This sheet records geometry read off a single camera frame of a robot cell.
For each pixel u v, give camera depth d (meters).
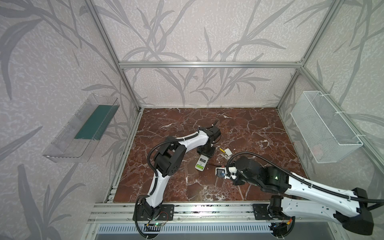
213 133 0.79
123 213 0.75
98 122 0.64
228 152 0.96
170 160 0.53
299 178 0.46
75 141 0.65
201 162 0.89
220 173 0.58
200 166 0.89
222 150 0.96
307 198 0.47
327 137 0.63
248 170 0.50
